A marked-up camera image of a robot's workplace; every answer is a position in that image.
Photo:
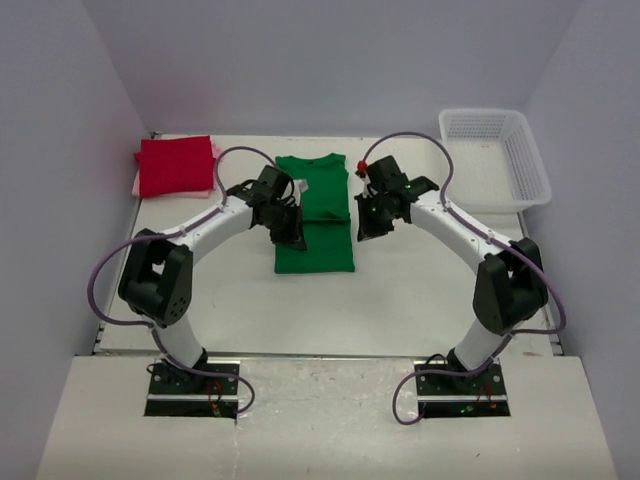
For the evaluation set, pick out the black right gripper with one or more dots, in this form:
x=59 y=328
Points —
x=367 y=228

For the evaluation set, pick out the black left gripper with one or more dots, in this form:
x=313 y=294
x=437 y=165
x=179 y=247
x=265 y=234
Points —
x=293 y=237

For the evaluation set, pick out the green t shirt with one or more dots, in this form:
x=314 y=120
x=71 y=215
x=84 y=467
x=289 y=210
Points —
x=326 y=217

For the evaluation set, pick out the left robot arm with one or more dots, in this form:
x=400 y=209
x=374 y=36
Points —
x=157 y=279

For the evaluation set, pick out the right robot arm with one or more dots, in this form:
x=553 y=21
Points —
x=507 y=291

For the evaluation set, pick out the red folded t shirt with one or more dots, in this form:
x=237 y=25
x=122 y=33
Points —
x=175 y=167

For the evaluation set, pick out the white plastic basket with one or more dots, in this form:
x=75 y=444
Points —
x=497 y=165

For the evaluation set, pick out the pink folded t shirt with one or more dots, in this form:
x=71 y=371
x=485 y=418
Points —
x=215 y=150

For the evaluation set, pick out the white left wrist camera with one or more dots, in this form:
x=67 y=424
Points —
x=301 y=185

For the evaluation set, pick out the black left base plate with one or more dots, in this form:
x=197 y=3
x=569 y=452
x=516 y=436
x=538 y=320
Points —
x=175 y=393

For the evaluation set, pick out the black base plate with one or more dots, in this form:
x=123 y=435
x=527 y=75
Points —
x=175 y=393
x=446 y=397

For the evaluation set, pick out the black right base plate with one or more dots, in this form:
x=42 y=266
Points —
x=446 y=397

